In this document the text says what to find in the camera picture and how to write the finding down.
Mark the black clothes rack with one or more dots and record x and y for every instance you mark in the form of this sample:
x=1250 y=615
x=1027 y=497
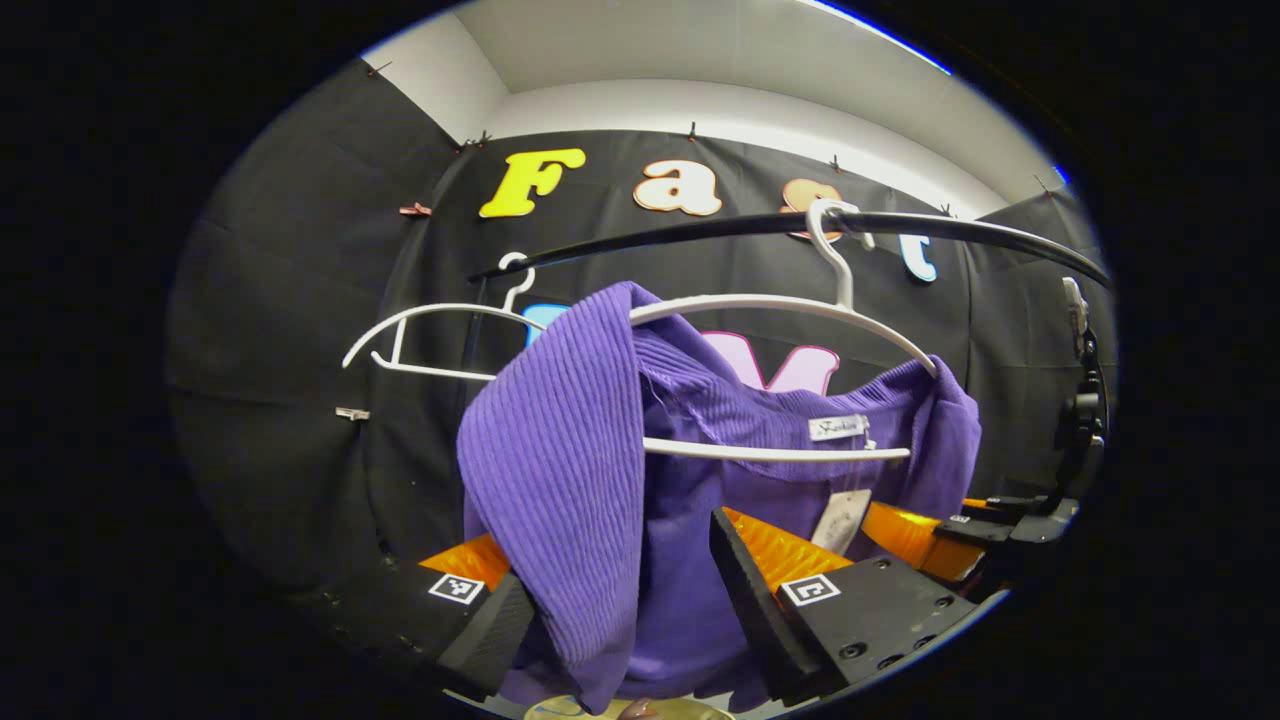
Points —
x=960 y=228

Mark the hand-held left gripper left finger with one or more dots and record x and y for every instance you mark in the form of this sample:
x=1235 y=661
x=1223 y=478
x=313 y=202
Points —
x=490 y=630

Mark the white clothes hanger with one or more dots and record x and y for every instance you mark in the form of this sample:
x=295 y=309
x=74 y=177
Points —
x=430 y=309
x=780 y=454

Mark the beige round laundry hamper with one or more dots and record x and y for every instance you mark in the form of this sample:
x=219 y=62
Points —
x=700 y=712

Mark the purple ribbed knit garment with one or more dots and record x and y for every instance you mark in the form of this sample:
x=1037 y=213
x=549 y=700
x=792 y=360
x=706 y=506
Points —
x=560 y=470

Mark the silver backdrop clip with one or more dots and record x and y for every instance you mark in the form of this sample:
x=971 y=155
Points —
x=352 y=413

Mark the reddish backdrop clip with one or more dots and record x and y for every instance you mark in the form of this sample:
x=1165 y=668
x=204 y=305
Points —
x=415 y=210

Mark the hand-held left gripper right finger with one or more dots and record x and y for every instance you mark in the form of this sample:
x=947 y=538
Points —
x=760 y=610

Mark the row of black backdrop clips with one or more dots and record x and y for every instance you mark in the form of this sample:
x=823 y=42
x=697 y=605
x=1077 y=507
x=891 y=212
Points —
x=691 y=131

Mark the black backdrop cloth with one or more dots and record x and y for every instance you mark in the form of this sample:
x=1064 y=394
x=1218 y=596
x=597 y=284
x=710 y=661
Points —
x=300 y=300

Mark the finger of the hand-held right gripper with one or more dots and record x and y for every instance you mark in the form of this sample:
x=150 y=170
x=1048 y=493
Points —
x=1005 y=506
x=905 y=535

